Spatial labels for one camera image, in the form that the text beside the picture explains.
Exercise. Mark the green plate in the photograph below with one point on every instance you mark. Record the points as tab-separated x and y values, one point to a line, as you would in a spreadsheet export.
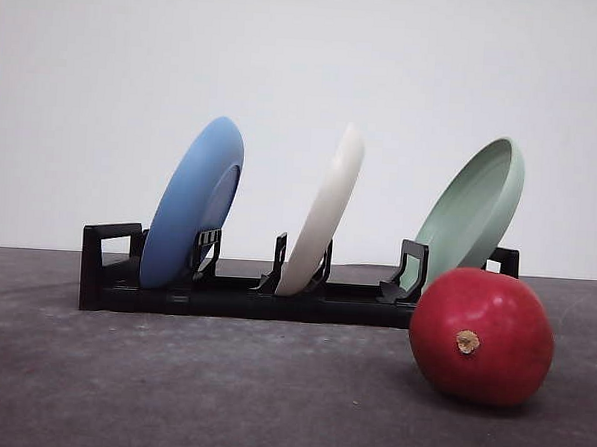
473	216

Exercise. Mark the blue plate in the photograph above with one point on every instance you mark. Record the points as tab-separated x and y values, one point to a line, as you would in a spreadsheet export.
194	202

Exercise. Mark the black plate rack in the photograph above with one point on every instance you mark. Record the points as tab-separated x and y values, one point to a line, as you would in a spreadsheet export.
112	280

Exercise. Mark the red pomegranate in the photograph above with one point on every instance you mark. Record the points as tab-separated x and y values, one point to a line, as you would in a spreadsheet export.
482	336

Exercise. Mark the white plate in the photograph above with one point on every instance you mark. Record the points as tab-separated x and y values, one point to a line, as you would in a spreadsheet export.
317	233

